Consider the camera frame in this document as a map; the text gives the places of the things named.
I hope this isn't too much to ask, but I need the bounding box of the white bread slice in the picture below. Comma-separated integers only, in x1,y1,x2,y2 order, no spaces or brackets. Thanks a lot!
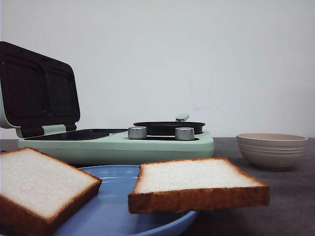
0,147,102,236
127,158,270,213

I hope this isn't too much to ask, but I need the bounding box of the beige ribbed bowl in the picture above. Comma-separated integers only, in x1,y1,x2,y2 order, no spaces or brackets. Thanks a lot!
236,133,308,170

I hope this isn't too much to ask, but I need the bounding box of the mint green sandwich maker lid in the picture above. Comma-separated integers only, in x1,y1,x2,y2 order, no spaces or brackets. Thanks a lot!
0,41,80,138

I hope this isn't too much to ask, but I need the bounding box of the mint green breakfast maker base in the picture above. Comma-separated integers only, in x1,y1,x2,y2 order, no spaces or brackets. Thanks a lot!
18,129,214,166

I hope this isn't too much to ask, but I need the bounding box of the silver left control knob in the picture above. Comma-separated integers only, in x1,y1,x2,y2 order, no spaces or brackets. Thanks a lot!
128,126,147,139

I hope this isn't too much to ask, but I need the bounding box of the silver control knob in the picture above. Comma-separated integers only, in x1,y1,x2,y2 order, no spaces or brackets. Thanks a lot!
175,127,194,141
128,126,147,139

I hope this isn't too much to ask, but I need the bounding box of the silver right control knob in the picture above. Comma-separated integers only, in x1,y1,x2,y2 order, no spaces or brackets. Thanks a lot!
175,127,194,141

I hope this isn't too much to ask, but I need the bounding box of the blue plastic plate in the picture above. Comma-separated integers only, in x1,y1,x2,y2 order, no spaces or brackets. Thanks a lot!
54,165,198,236

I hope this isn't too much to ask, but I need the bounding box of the grey table cloth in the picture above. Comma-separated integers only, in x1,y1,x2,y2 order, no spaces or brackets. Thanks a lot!
0,137,315,236

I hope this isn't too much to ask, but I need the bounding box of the black frying pan mint handle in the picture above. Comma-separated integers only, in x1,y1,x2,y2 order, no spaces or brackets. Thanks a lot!
133,113,205,136

